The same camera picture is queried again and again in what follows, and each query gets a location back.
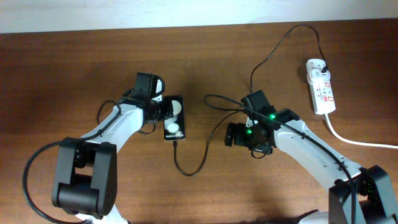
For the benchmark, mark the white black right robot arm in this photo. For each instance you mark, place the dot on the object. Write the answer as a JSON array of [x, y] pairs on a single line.
[[355, 194]]

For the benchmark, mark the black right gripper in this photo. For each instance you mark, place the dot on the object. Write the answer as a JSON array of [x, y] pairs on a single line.
[[240, 139]]

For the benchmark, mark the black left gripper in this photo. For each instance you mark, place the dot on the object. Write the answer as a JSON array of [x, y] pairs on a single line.
[[168, 109]]

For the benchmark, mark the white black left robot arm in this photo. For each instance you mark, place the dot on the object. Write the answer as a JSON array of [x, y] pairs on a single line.
[[86, 175]]

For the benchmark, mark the white power strip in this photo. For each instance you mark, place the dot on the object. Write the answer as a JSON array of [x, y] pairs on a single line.
[[322, 98]]

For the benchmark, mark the white USB charger plug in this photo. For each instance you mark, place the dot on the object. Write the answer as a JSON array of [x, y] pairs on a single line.
[[317, 71]]

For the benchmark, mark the black smartphone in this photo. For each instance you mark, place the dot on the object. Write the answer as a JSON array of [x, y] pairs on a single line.
[[174, 127]]

